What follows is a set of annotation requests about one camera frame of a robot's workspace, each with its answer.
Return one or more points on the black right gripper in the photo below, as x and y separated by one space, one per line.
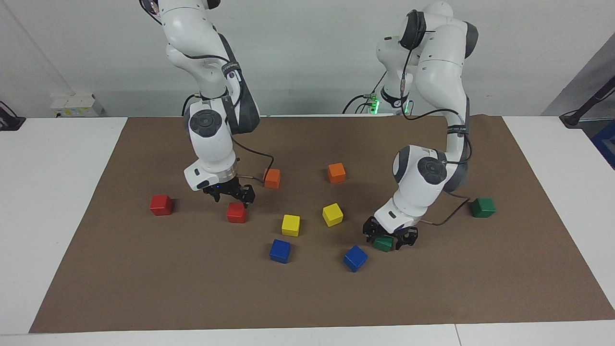
228 188

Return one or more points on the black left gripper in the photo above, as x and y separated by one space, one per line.
391 229

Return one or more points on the green wooden cube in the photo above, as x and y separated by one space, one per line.
482 207
384 244

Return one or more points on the red wooden cube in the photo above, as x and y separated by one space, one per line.
236 214
161 204

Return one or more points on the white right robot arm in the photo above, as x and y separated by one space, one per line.
211 144

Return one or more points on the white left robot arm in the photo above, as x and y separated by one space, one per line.
442 72

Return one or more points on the blue wooden cube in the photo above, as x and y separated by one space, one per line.
280 251
355 258

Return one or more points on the orange wooden cube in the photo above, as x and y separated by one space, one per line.
336 172
273 179

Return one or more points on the yellow wooden cube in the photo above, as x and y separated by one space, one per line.
332 214
290 225

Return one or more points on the brown table mat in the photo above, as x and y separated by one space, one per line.
307 288

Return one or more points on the green lit connector box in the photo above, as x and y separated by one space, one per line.
374 103

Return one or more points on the white power strip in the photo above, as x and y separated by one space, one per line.
77 105

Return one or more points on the black pole stand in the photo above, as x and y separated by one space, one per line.
571 119

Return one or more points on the black clamp base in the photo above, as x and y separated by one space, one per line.
10 122

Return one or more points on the blue box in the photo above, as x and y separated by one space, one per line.
606 144

